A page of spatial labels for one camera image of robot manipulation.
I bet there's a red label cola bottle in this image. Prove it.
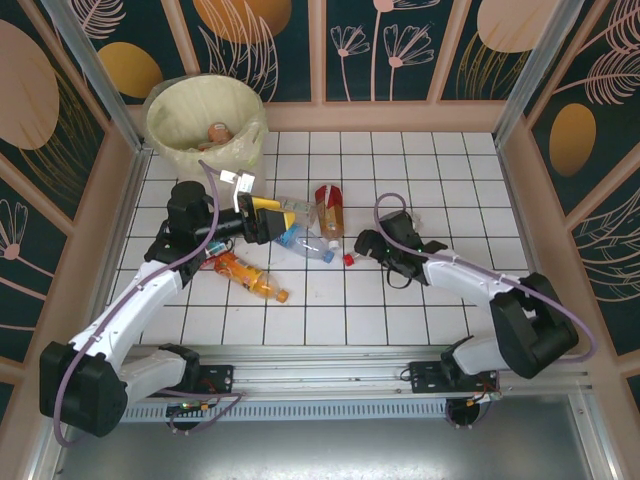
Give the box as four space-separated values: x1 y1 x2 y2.
342 247 374 267

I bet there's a large orange juice bottle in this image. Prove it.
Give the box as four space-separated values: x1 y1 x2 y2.
213 251 291 304

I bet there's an orange label bottle brown cap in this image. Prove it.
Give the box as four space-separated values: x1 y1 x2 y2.
206 122 235 151

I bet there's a white trash bin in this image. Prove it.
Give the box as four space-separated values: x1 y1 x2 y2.
144 74 270 174

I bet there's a clear bottle white green label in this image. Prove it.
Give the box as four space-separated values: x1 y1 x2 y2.
277 196 319 226

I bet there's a blue label clear water bottle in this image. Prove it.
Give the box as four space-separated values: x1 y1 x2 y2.
273 223 336 264

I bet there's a red label brown tea bottle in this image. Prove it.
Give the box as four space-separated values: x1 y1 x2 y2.
313 183 347 251

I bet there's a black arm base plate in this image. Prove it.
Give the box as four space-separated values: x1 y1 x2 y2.
399 360 454 396
142 363 236 400

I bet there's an aluminium mounting rail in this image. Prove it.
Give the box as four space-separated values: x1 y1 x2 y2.
47 344 596 401

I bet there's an aluminium frame post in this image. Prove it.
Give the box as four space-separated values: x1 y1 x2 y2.
39 0 146 151
492 0 586 146

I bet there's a small control board with wires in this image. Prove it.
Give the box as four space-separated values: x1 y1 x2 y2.
467 388 504 407
166 398 224 417

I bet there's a perforated metal cable tray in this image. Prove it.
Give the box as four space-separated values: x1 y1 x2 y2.
67 402 451 424

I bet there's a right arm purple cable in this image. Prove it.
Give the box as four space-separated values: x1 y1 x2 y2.
374 193 599 362

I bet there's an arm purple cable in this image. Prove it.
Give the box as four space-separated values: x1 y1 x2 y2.
53 159 246 447
374 193 599 362

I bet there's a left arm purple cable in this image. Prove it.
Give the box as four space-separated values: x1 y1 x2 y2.
53 159 246 447

